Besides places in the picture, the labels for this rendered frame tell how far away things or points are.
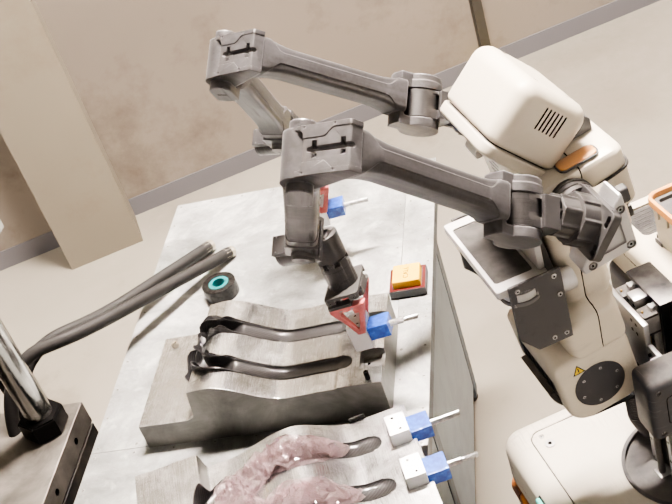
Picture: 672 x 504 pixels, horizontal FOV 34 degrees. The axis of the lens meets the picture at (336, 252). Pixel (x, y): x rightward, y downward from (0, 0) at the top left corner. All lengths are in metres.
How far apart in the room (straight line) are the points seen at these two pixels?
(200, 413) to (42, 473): 0.39
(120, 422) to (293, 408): 0.42
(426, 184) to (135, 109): 2.96
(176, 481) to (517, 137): 0.84
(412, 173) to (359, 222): 1.08
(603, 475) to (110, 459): 1.10
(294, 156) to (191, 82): 2.93
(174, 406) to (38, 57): 2.12
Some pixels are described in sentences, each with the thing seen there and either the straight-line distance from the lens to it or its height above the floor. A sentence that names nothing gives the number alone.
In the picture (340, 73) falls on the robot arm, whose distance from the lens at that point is 1.98.
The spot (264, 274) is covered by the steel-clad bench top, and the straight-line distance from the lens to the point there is 2.56.
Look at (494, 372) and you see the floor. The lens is 3.30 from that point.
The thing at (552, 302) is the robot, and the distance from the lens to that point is 1.97.
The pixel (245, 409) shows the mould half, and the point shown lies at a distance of 2.13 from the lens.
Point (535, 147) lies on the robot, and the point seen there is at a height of 1.28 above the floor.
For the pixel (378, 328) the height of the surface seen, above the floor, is 0.97.
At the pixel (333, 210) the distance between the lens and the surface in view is 2.46.
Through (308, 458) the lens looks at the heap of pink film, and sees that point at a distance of 1.94.
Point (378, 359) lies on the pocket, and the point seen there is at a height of 0.86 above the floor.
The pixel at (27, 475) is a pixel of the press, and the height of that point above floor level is 0.78.
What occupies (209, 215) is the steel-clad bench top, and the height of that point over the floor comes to 0.80.
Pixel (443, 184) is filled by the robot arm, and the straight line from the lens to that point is 1.59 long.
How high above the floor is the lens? 2.24
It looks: 35 degrees down
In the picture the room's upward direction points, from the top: 19 degrees counter-clockwise
